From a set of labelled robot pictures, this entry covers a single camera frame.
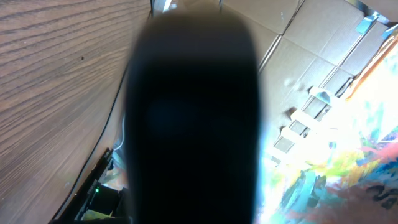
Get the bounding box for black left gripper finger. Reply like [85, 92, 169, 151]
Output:
[125, 12, 260, 223]

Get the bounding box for black USB charging cable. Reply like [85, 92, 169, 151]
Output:
[51, 62, 131, 223]

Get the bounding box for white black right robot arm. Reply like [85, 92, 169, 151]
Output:
[49, 149, 133, 224]

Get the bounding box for brown cardboard panels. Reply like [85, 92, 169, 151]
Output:
[154, 0, 387, 163]

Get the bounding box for white power strip cord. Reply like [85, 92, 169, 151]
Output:
[113, 114, 126, 152]

